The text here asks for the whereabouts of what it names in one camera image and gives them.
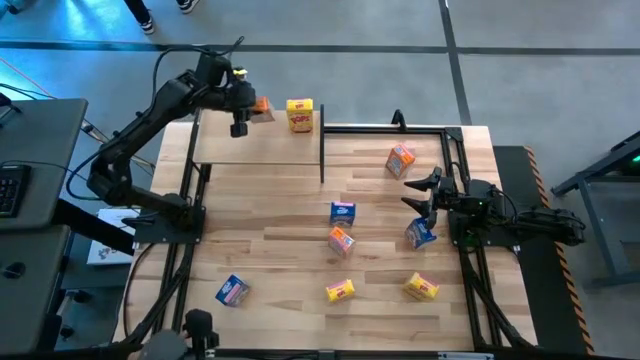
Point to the yellow Corn Pops cereal box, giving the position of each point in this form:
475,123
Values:
340,290
300,116
421,286

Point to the silver table edge bracket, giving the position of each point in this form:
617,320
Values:
465,356

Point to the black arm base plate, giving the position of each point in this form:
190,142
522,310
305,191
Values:
150,235
457,238

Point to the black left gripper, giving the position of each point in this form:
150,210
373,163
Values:
242,95

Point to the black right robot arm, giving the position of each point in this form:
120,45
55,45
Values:
550,225

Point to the black keyboard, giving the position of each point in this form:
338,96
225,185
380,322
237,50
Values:
11,190

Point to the black desk support beam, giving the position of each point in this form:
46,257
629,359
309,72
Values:
90,225

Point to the orange Mini Wheats cereal box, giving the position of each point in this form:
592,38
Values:
341,241
400,160
261,106

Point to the black hazard-striped floor mat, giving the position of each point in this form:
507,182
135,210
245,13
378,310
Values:
545,300

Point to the person's shoe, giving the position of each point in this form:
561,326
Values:
146,26
187,5

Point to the grey side desk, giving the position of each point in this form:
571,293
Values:
40,160
30,290

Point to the wooden shelf with black posts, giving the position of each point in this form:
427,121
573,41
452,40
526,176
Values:
260,145

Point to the grey metal cart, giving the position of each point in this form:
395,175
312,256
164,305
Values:
597,230

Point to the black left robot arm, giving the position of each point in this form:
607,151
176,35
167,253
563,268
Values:
135,130

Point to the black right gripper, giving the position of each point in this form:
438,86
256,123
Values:
450,197

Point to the white printed board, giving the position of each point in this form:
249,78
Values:
105,255

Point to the black desk knob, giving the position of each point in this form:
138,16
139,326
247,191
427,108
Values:
14,270

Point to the black metal table frame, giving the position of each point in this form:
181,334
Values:
360,129

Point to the blue Frosted Flakes cereal box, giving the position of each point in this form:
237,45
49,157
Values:
233,290
419,236
343,214

